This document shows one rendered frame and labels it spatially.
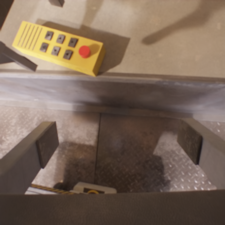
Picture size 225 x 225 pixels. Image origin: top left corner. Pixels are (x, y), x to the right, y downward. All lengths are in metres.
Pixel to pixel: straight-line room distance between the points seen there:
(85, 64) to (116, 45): 0.11
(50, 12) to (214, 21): 0.46
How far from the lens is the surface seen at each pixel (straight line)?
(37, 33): 0.51
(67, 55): 0.44
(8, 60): 0.30
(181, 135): 0.17
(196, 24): 0.52
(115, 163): 1.16
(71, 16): 0.56
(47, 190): 0.98
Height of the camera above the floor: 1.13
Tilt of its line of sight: 81 degrees down
